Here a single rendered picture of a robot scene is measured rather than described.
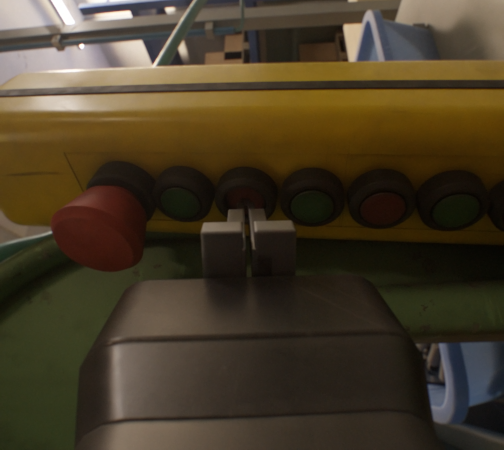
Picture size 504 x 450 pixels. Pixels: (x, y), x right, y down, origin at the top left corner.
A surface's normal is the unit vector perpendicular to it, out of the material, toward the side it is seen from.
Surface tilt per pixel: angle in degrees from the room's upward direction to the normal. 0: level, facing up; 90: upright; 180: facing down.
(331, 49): 90
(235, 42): 90
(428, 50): 100
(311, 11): 90
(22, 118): 87
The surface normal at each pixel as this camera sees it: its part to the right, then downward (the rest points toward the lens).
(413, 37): 0.09, -0.43
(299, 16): 0.00, 0.90
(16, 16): 1.00, -0.04
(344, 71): -0.07, -0.75
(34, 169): -0.12, 0.65
